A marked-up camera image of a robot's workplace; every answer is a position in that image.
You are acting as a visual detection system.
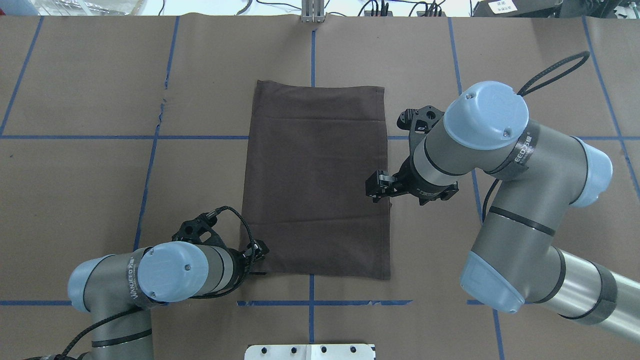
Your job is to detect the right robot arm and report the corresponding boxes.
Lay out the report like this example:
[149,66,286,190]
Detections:
[365,80,639,343]

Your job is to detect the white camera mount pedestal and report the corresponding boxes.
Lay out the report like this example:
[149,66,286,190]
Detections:
[244,343,377,360]

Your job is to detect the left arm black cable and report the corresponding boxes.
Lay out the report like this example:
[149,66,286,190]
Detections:
[50,206,258,360]

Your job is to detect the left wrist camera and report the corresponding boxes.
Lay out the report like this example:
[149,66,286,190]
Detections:
[171,212,226,248]

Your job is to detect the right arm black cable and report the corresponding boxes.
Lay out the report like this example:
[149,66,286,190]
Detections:
[481,50,591,223]

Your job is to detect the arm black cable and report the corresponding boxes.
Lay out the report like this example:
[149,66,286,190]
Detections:
[50,206,258,360]
[481,50,591,223]

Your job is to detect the clear plastic bag with items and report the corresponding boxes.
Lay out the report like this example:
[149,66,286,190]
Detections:
[30,0,146,16]

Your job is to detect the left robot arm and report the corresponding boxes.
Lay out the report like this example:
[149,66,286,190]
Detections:
[43,240,269,360]

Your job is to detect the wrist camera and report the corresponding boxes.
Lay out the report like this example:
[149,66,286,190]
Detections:
[171,212,226,248]
[396,105,445,154]

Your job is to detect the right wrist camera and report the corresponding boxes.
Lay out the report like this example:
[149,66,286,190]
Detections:
[396,105,445,154]

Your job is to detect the aluminium frame post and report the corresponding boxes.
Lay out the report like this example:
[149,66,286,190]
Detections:
[301,0,328,24]

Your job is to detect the black box white label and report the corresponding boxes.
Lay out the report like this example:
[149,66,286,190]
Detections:
[471,0,563,18]

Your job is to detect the dark brown t-shirt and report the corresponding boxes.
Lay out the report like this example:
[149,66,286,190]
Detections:
[241,80,391,280]

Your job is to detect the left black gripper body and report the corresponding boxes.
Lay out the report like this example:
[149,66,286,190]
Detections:
[227,247,253,290]

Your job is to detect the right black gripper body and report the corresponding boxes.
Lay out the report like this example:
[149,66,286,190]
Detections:
[393,157,450,202]

